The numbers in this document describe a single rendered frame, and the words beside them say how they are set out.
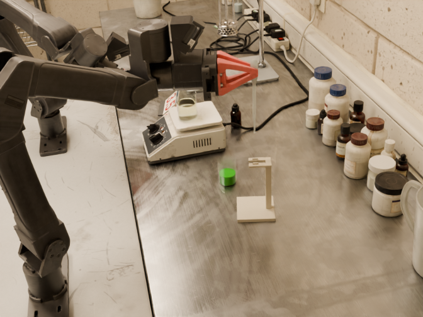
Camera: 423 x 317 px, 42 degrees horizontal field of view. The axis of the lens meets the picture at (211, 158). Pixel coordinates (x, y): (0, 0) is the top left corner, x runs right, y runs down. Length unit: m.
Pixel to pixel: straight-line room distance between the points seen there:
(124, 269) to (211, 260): 0.17
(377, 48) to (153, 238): 0.77
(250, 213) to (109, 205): 0.32
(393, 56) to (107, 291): 0.87
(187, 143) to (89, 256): 0.39
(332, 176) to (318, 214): 0.15
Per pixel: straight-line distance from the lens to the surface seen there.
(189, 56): 1.01
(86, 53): 1.27
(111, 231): 1.18
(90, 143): 1.50
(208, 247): 1.11
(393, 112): 1.37
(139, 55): 0.98
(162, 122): 1.42
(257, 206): 1.19
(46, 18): 1.38
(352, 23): 1.62
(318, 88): 1.50
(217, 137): 1.36
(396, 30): 1.41
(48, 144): 1.52
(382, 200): 1.18
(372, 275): 1.07
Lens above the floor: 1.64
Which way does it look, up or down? 33 degrees down
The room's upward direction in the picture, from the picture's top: 4 degrees counter-clockwise
